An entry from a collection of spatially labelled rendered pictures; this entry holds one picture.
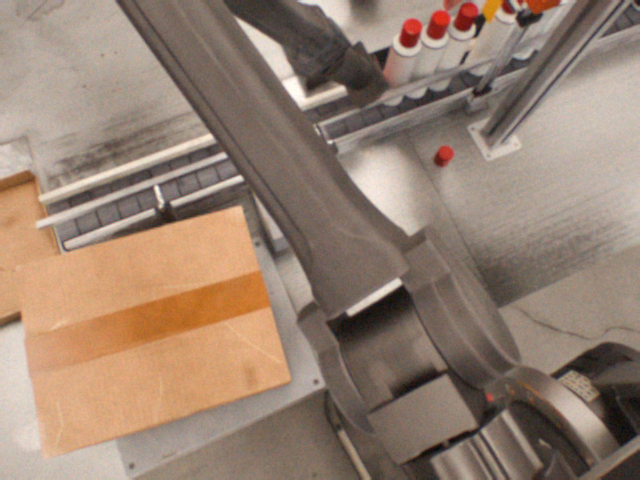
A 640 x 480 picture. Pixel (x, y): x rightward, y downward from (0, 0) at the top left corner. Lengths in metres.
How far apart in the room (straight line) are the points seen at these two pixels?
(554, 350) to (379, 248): 1.72
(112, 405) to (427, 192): 0.69
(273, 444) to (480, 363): 1.50
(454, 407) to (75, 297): 0.52
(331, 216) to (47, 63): 1.02
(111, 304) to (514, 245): 0.74
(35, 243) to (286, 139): 0.83
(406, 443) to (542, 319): 1.70
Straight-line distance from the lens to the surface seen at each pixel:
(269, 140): 0.29
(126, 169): 0.97
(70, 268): 0.71
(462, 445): 0.29
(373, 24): 1.16
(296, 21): 0.65
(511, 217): 1.07
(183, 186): 0.97
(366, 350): 0.30
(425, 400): 0.29
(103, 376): 0.67
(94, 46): 1.24
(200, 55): 0.32
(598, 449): 0.61
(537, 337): 1.96
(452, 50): 0.98
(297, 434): 1.76
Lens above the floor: 1.75
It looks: 73 degrees down
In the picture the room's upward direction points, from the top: 8 degrees clockwise
